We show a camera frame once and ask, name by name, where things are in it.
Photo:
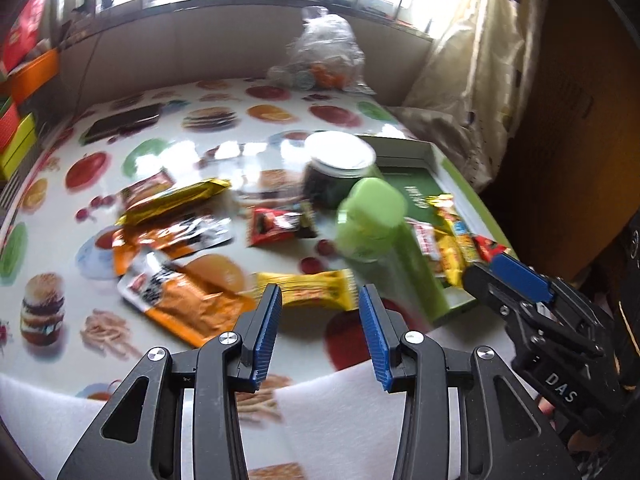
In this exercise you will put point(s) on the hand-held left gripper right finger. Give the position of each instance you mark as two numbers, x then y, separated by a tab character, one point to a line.
375	340

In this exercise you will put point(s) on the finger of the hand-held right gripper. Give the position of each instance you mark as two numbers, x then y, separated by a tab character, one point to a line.
490	287
520	275

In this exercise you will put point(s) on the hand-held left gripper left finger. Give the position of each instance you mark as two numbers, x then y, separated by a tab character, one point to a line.
267	335

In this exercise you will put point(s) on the red candy packet gold edges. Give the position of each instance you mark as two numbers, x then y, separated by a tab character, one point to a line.
490	247

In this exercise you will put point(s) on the bright yellow candy packet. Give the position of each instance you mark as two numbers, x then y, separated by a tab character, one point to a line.
450	260

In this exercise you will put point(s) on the yellow snack bar packet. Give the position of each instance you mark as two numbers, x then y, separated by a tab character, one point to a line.
310	287

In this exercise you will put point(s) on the gold candy wrapper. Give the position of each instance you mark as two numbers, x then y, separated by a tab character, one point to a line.
442	206

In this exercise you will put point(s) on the red black snack packet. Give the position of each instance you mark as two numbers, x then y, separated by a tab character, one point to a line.
272	222

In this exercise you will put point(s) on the green cardboard box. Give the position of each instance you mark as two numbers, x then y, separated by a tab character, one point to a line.
425	180

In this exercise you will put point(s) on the orange snack pouch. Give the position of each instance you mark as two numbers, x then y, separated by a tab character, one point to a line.
200	305
165	237

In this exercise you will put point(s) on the white foam sheet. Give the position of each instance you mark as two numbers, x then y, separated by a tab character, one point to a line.
330	420

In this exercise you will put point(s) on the light green cosmetic jar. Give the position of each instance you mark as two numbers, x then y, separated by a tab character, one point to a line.
370	225

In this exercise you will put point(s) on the long gold snack packet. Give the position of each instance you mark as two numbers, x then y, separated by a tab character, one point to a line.
170	201

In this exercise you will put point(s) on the brown wooden cabinet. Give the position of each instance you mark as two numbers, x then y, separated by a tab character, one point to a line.
575	110

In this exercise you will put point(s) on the clear jar white lid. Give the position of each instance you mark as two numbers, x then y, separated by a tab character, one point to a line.
340	157

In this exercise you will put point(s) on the red brown snack packet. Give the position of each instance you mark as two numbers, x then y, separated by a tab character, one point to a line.
147	185

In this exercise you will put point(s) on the cream patterned curtain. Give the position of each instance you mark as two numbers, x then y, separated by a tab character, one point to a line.
465	85

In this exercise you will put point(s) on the food print tablecloth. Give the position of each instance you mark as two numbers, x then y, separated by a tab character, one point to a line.
150	160

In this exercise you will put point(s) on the dark smartphone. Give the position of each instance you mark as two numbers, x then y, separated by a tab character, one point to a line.
122	121

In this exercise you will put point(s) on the clear plastic bag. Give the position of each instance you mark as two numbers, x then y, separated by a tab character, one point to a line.
325	40

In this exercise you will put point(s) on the yellow-green box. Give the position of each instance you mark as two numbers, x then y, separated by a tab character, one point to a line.
20	145

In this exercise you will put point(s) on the orange storage box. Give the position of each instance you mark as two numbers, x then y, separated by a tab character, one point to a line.
35	72

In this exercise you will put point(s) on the red paper bag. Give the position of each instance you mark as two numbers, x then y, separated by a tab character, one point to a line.
25	30

